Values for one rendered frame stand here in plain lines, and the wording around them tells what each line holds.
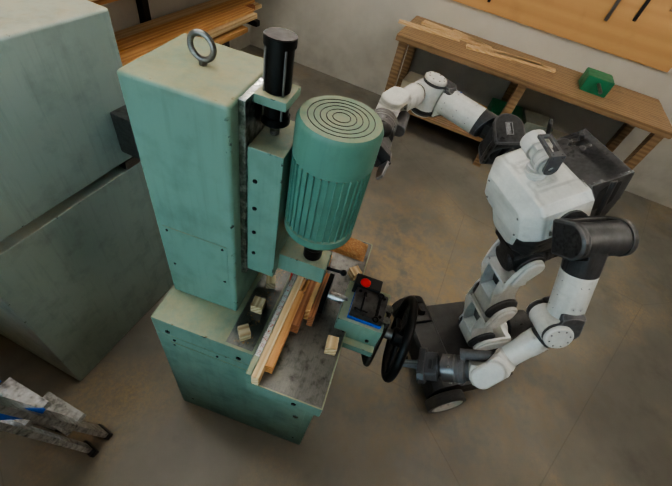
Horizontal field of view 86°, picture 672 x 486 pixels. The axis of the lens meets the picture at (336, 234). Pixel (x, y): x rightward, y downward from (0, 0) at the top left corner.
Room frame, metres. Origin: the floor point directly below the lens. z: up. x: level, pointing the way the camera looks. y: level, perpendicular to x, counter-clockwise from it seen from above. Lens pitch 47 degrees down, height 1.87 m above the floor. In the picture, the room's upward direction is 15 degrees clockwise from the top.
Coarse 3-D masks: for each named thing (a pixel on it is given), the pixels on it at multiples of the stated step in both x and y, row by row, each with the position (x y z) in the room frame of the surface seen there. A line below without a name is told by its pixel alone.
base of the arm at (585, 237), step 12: (588, 216) 0.81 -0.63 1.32; (600, 216) 0.81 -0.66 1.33; (564, 228) 0.74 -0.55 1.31; (576, 228) 0.72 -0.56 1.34; (636, 228) 0.74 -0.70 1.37; (552, 240) 0.75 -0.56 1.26; (564, 240) 0.72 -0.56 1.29; (576, 240) 0.70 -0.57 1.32; (588, 240) 0.69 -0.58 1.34; (636, 240) 0.72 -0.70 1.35; (552, 252) 0.73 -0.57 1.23; (564, 252) 0.70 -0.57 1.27; (576, 252) 0.68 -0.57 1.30; (588, 252) 0.68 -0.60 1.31
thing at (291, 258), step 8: (288, 240) 0.67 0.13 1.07; (288, 248) 0.64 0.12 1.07; (296, 248) 0.64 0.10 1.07; (280, 256) 0.61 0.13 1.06; (288, 256) 0.61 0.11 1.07; (296, 256) 0.62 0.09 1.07; (328, 256) 0.65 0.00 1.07; (280, 264) 0.61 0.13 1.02; (288, 264) 0.61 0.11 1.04; (296, 264) 0.61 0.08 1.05; (304, 264) 0.60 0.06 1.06; (312, 264) 0.61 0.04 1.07; (320, 264) 0.61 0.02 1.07; (328, 264) 0.65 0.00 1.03; (296, 272) 0.61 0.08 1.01; (304, 272) 0.60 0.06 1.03; (312, 272) 0.60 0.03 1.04; (320, 272) 0.60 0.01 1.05; (320, 280) 0.60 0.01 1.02
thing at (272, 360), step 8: (304, 280) 0.64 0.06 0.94; (296, 296) 0.57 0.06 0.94; (296, 304) 0.55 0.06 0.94; (288, 320) 0.49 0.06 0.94; (288, 328) 0.47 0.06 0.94; (280, 336) 0.44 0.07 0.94; (280, 344) 0.42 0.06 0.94; (272, 352) 0.39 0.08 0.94; (280, 352) 0.41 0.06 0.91; (272, 360) 0.37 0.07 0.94; (272, 368) 0.35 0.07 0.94
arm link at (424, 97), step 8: (408, 88) 1.14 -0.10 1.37; (416, 88) 1.15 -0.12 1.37; (424, 88) 1.19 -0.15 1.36; (432, 88) 1.19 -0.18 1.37; (416, 96) 1.13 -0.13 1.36; (424, 96) 1.17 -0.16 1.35; (432, 96) 1.19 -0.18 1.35; (416, 104) 1.13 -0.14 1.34; (424, 104) 1.19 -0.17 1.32; (432, 104) 1.19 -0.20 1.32; (416, 112) 1.19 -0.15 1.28; (424, 112) 1.19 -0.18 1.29
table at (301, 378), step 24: (360, 240) 0.90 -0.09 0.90; (336, 264) 0.76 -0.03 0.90; (360, 264) 0.79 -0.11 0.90; (336, 288) 0.67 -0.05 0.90; (336, 312) 0.58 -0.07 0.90; (288, 336) 0.46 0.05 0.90; (312, 336) 0.48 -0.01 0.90; (336, 336) 0.50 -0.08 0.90; (288, 360) 0.40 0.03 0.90; (312, 360) 0.42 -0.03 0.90; (336, 360) 0.43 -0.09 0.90; (264, 384) 0.32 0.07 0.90; (288, 384) 0.34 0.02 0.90; (312, 384) 0.35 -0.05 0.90; (312, 408) 0.30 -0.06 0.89
